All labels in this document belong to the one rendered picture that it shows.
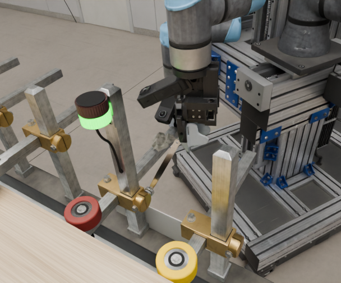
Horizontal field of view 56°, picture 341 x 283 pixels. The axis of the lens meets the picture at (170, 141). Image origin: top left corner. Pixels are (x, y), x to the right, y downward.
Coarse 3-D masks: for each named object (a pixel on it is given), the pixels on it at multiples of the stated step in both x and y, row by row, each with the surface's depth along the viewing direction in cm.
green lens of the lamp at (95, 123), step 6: (108, 114) 59; (84, 120) 58; (90, 120) 58; (96, 120) 58; (102, 120) 59; (108, 120) 60; (84, 126) 59; (90, 126) 59; (96, 126) 59; (102, 126) 59
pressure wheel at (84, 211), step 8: (72, 200) 74; (80, 200) 74; (88, 200) 73; (96, 200) 73; (72, 208) 72; (80, 208) 71; (88, 208) 72; (96, 208) 72; (64, 216) 71; (72, 216) 70; (80, 216) 70; (88, 216) 70; (96, 216) 71; (72, 224) 69; (80, 224) 69; (88, 224) 70; (96, 224) 72
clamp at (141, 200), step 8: (112, 176) 84; (104, 184) 82; (112, 184) 82; (104, 192) 83; (112, 192) 80; (120, 192) 80; (136, 192) 79; (144, 192) 80; (120, 200) 81; (128, 200) 78; (136, 200) 78; (144, 200) 79; (128, 208) 81; (136, 208) 78; (144, 208) 80
